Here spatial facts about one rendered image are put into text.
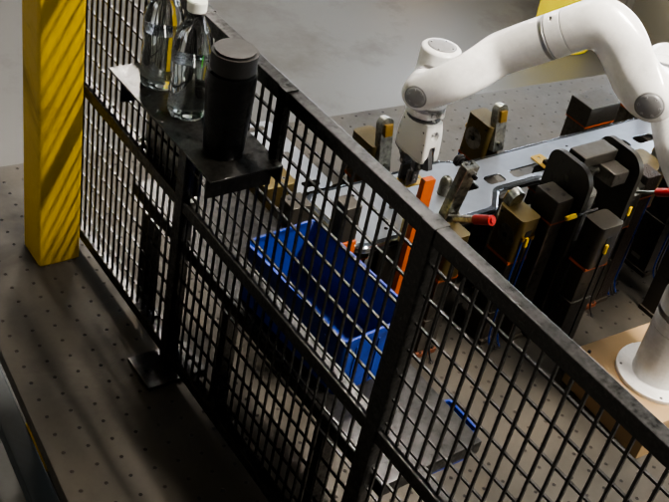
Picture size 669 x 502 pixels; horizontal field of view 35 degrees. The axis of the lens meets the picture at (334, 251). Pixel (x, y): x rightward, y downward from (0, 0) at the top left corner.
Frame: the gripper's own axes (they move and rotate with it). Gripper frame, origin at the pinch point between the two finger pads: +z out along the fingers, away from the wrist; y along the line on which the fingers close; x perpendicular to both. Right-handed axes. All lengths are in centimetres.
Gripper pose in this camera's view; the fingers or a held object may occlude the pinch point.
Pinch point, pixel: (408, 172)
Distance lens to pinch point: 234.3
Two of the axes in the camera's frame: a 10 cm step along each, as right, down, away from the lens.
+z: -1.7, 7.8, 6.0
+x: -8.1, 2.3, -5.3
